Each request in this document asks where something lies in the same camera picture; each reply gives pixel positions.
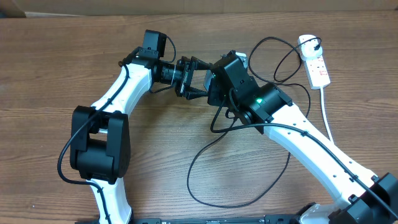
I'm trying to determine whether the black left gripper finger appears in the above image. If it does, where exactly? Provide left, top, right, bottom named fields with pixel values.
left=185, top=87, right=208, bottom=100
left=181, top=56, right=213, bottom=70

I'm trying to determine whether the black smartphone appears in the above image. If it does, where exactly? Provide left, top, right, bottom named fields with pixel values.
left=203, top=70, right=214, bottom=91

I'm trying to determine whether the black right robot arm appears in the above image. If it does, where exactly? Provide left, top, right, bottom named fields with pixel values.
left=210, top=51, right=397, bottom=223

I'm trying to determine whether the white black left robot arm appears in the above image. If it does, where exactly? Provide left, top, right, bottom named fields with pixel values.
left=65, top=47, right=211, bottom=223

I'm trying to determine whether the white charger plug adapter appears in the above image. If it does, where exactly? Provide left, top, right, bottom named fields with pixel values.
left=297, top=34, right=323, bottom=61

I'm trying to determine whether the white power strip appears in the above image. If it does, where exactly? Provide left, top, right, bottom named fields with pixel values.
left=304, top=56, right=331, bottom=90

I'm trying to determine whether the brown cardboard backdrop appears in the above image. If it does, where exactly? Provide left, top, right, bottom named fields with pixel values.
left=1, top=0, right=397, bottom=17

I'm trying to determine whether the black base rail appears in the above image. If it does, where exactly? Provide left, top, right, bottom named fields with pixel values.
left=128, top=214, right=299, bottom=224

